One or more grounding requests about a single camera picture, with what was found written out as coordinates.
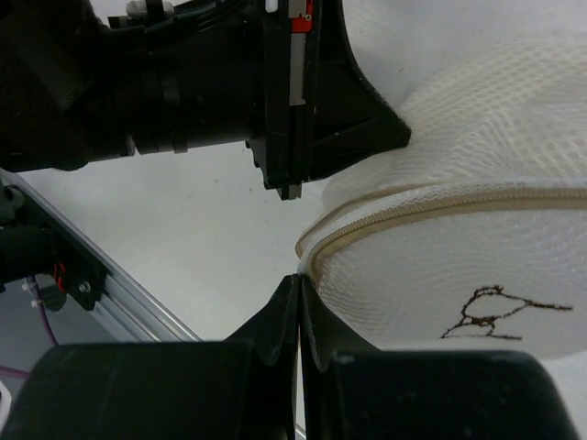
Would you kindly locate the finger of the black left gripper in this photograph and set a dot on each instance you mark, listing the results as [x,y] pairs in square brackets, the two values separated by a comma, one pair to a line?
[352,120]

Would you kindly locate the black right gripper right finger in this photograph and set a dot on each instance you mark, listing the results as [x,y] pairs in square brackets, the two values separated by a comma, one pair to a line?
[353,390]

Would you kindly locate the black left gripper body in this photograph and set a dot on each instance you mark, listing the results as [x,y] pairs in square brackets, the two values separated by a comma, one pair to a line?
[162,77]

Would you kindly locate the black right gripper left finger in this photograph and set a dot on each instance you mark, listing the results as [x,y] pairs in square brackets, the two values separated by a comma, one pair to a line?
[242,387]

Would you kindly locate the white mesh laundry bag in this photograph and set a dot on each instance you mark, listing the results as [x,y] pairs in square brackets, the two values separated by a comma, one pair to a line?
[474,235]

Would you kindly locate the aluminium mounting rail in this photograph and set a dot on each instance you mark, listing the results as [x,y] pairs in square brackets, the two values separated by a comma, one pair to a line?
[125,308]

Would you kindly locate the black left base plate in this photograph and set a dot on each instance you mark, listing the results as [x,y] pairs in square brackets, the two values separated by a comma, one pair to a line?
[34,243]

